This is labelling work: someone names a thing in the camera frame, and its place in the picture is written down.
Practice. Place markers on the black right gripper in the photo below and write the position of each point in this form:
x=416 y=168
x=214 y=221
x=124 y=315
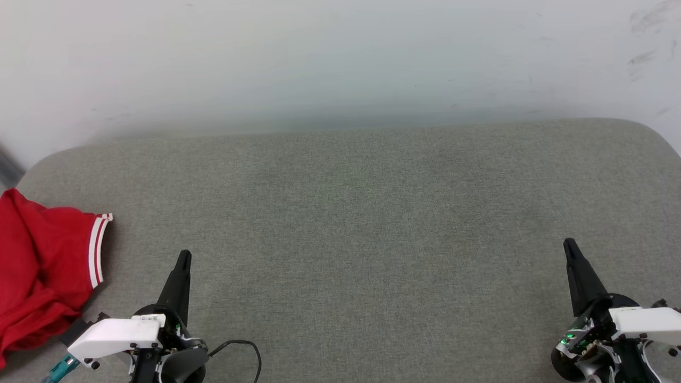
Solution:
x=598 y=330

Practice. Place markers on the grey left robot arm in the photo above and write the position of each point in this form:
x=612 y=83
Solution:
x=183 y=367

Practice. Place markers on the red white short-sleeve shirt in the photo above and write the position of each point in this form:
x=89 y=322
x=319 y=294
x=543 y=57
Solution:
x=37 y=266

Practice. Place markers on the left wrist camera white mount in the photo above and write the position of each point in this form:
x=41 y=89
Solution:
x=114 y=335

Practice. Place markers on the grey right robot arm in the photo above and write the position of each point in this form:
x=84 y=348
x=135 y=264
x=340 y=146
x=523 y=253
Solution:
x=566 y=367

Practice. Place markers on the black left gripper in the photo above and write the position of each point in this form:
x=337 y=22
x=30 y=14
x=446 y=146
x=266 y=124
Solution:
x=173 y=332

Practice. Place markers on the grey fabric sofa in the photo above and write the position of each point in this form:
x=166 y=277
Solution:
x=346 y=239

